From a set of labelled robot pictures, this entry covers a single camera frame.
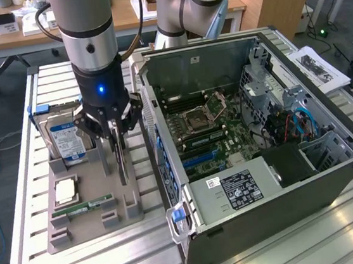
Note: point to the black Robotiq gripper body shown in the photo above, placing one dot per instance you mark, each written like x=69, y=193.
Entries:
x=100, y=83

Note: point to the graphics card with metal bracket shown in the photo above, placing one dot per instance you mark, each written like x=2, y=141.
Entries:
x=122, y=166

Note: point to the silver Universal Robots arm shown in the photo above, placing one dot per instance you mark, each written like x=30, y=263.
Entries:
x=89, y=36

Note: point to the hard disk with blue caddy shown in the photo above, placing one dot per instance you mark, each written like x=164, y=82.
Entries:
x=63, y=145

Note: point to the grey parts rack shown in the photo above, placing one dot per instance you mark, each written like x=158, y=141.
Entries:
x=86, y=180

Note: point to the CPU socket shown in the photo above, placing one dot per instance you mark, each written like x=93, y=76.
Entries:
x=198, y=118

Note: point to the silver CPU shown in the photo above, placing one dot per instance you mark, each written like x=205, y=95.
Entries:
x=66, y=192

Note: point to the RAM stick with white label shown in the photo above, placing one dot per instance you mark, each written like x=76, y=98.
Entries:
x=204, y=140

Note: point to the plain white box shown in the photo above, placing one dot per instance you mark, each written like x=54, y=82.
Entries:
x=51, y=23

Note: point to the blue expansion slot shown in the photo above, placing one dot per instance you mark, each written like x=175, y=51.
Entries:
x=199, y=160

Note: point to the metal socket cover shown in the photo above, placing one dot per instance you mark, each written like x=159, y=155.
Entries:
x=218, y=105

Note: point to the green RAM stick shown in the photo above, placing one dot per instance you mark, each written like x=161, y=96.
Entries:
x=83, y=207

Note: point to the white papers pile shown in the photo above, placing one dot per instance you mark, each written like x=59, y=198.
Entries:
x=146, y=9

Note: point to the white box with tape roll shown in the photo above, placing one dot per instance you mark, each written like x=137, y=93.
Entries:
x=30, y=26

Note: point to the black chair base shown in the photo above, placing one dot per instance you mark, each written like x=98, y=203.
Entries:
x=6, y=65

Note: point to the white box with black top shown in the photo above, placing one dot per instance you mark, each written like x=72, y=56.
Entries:
x=6, y=24

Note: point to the green motherboard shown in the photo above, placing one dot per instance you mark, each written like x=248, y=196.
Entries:
x=244, y=137

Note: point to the blue case latch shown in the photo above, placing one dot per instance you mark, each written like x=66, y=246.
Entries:
x=177, y=215

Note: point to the silver chipset heatsink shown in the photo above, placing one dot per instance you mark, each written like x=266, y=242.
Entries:
x=237, y=160

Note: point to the grey power supply unit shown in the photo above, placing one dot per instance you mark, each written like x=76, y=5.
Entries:
x=210, y=204

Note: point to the grey cup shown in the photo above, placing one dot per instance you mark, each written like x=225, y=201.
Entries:
x=4, y=2

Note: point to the metal drive cage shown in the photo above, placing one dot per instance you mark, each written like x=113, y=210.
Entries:
x=265, y=96

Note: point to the open dark PC case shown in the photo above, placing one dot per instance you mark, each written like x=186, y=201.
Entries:
x=270, y=223

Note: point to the printed paper stack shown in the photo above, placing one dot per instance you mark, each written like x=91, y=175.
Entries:
x=319, y=68

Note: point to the white box with red button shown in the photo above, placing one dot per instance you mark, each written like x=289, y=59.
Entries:
x=303, y=23

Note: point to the metal disk bay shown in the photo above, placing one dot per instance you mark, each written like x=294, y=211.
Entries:
x=325, y=150

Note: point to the device with green light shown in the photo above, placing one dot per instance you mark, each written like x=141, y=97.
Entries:
x=323, y=32

